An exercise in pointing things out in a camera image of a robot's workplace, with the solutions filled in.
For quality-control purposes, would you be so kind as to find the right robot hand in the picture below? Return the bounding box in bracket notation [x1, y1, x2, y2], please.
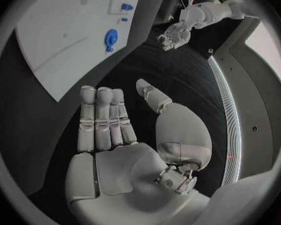
[64, 78, 213, 225]

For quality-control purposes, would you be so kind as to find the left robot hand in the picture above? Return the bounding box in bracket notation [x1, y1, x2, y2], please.
[156, 22, 192, 51]

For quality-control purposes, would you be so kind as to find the white task board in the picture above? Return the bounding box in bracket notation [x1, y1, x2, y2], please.
[14, 0, 146, 103]

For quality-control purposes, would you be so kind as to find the blue plug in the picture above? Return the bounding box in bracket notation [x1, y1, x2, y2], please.
[119, 3, 135, 12]

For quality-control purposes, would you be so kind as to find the blue gear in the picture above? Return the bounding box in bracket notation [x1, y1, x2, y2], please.
[104, 28, 120, 47]

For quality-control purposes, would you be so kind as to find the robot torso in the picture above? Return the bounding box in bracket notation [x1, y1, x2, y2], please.
[206, 15, 281, 188]

